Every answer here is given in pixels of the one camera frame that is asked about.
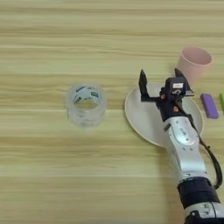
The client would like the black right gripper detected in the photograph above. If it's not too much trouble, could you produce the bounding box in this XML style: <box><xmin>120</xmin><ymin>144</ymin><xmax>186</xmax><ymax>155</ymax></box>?
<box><xmin>138</xmin><ymin>67</ymin><xmax>195</xmax><ymax>123</ymax></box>

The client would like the purple eraser block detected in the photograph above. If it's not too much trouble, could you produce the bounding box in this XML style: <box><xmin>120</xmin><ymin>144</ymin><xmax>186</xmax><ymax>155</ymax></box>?
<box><xmin>199</xmin><ymin>93</ymin><xmax>220</xmax><ymax>120</ymax></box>

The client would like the green eraser block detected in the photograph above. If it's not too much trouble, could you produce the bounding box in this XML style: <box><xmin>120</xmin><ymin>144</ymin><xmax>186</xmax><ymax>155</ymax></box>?
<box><xmin>219</xmin><ymin>92</ymin><xmax>224</xmax><ymax>114</ymax></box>

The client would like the pink plastic cup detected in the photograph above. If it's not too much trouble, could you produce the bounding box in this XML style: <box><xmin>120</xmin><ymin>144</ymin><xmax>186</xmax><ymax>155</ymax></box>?
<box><xmin>177</xmin><ymin>46</ymin><xmax>214</xmax><ymax>86</ymax></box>

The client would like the white round plate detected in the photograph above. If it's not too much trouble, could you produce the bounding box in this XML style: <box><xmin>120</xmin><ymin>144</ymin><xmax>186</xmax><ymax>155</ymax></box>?
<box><xmin>124</xmin><ymin>82</ymin><xmax>204</xmax><ymax>148</ymax></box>

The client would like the clear packing tape roll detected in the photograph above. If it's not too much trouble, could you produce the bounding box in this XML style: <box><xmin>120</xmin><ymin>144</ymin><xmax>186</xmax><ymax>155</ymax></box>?
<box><xmin>65</xmin><ymin>84</ymin><xmax>108</xmax><ymax>129</ymax></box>

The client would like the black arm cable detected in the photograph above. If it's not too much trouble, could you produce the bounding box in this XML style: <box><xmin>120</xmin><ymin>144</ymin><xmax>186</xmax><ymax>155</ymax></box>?
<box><xmin>174</xmin><ymin>99</ymin><xmax>224</xmax><ymax>191</ymax></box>

